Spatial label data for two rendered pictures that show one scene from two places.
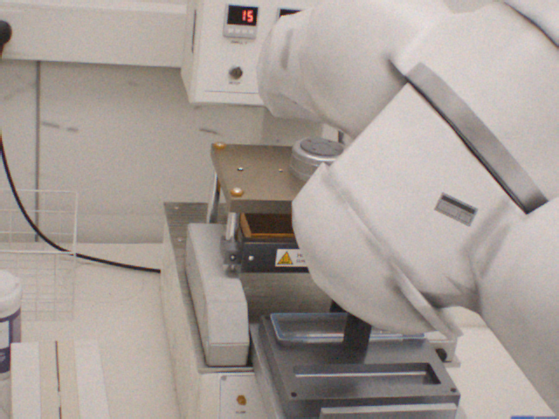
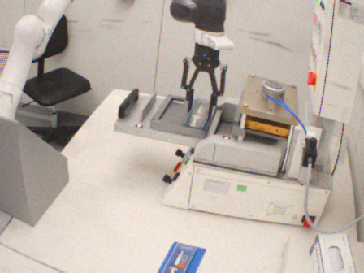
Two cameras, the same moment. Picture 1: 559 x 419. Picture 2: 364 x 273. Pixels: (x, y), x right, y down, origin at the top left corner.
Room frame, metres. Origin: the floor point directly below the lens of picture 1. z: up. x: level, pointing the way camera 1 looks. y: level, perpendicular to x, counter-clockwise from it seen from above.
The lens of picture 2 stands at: (1.45, -1.29, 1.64)
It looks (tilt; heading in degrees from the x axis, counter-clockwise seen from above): 29 degrees down; 115
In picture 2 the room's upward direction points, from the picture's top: 6 degrees clockwise
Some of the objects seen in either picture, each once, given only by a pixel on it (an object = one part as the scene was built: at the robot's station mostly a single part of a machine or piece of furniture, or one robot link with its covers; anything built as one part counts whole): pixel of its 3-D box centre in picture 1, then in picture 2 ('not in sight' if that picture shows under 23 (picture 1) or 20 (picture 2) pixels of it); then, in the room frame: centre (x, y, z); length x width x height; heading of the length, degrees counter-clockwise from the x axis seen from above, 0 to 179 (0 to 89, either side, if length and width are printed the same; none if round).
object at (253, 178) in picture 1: (323, 180); (280, 107); (1.18, -0.06, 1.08); 0.31 x 0.24 x 0.13; 105
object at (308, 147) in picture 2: not in sight; (305, 157); (1.33, -0.23, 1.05); 0.15 x 0.05 x 0.15; 105
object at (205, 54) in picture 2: not in sight; (206, 57); (0.94, -0.10, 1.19); 0.08 x 0.08 x 0.09
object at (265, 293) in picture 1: (294, 274); (272, 149); (1.18, -0.04, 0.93); 0.46 x 0.35 x 0.01; 15
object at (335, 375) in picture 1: (355, 360); (185, 114); (0.90, -0.12, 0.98); 0.20 x 0.17 x 0.03; 105
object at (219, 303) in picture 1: (214, 289); (249, 113); (1.05, 0.07, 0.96); 0.25 x 0.05 x 0.07; 15
